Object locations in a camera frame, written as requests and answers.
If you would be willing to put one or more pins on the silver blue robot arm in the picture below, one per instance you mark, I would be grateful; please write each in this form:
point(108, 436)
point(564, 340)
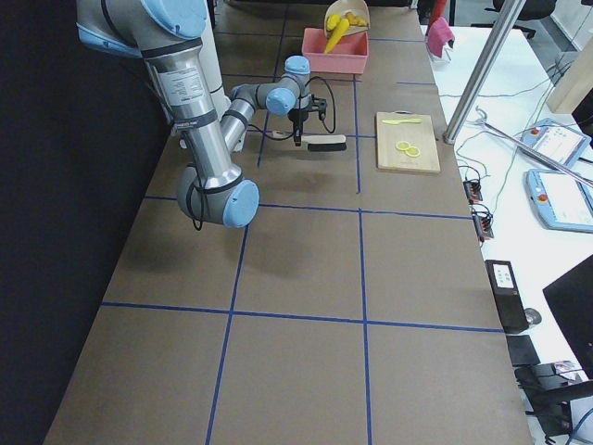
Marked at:
point(175, 41)

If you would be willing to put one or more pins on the yellow plastic toy knife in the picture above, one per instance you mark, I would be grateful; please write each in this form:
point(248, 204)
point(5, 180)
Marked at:
point(402, 121)

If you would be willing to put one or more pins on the pink plastic bin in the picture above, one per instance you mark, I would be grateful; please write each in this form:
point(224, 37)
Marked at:
point(349, 57)

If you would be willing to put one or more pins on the aluminium frame post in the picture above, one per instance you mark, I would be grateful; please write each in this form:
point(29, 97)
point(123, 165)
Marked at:
point(508, 14)

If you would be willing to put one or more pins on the wooden cutting board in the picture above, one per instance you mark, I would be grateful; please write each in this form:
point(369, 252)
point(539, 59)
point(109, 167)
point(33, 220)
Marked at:
point(420, 135)

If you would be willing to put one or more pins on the black monitor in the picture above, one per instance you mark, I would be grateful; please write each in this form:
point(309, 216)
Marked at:
point(570, 301)

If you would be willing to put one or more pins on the magenta cloth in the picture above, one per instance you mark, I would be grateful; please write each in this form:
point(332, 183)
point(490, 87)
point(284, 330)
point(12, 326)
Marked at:
point(438, 36)

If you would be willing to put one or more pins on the lemon slice near knife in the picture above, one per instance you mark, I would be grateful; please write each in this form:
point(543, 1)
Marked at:
point(402, 145)

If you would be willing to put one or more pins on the metal grabber tool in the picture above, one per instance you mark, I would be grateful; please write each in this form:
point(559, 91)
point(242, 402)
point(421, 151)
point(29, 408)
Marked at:
point(482, 120)

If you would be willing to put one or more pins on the lemon slice far from knife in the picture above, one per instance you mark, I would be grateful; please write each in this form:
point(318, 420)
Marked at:
point(413, 152)

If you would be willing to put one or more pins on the teach pendant near post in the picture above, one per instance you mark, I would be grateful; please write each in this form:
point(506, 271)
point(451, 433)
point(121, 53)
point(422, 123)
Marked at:
point(560, 142)

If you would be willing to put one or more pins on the yellow toy corn cob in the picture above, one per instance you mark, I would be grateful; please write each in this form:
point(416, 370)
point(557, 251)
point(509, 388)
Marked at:
point(338, 32)

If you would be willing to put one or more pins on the brown toy ginger root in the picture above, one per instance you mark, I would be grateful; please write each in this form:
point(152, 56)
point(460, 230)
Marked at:
point(355, 20)

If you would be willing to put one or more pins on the teach pendant far from post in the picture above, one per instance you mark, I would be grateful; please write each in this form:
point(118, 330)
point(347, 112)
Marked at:
point(559, 201)

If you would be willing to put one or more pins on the red power adapter near box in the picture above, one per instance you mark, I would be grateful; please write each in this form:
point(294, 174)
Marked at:
point(482, 222)

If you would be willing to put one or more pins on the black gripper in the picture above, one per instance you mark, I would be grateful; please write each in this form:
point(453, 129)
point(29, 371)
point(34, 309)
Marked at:
point(298, 119)

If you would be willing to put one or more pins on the black box with label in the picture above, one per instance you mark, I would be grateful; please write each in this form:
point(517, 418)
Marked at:
point(506, 296)

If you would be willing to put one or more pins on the red power adapter near board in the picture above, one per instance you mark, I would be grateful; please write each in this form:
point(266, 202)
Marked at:
point(472, 190)

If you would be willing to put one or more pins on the beige plastic dustpan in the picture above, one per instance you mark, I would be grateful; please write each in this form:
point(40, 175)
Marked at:
point(355, 11)

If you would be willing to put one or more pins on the yellow toy bell pepper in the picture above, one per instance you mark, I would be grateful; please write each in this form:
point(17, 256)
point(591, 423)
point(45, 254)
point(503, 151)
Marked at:
point(332, 21)

